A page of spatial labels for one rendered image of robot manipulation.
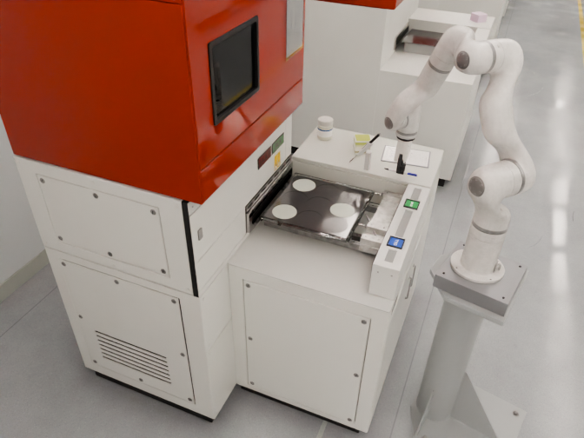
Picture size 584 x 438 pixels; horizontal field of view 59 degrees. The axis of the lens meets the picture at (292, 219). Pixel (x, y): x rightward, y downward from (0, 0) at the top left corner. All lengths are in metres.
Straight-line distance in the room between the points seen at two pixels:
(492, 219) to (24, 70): 1.52
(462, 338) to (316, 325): 0.57
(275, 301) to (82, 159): 0.84
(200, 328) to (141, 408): 0.74
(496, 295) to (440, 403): 0.74
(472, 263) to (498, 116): 0.52
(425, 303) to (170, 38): 2.18
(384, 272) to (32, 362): 1.86
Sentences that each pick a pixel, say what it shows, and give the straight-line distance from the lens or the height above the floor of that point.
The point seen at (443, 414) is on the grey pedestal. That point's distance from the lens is 2.56.
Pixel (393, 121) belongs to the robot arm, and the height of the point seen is 1.26.
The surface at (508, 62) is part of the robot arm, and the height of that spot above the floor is 1.57.
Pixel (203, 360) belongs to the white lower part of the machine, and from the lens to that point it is 2.12.
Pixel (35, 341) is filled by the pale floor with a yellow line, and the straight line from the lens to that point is 3.06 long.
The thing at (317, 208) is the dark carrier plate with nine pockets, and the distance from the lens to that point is 2.13.
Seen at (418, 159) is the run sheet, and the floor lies 0.97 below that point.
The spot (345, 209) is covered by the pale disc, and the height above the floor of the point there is 0.90.
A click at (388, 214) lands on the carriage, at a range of 2.17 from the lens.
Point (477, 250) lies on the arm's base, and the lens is 1.91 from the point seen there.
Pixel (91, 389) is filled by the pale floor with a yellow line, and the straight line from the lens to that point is 2.75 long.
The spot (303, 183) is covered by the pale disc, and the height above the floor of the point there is 0.90.
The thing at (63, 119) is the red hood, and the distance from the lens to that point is 1.76.
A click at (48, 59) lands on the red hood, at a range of 1.69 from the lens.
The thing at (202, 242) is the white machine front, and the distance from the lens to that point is 1.75.
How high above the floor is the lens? 2.13
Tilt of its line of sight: 37 degrees down
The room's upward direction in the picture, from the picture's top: 1 degrees clockwise
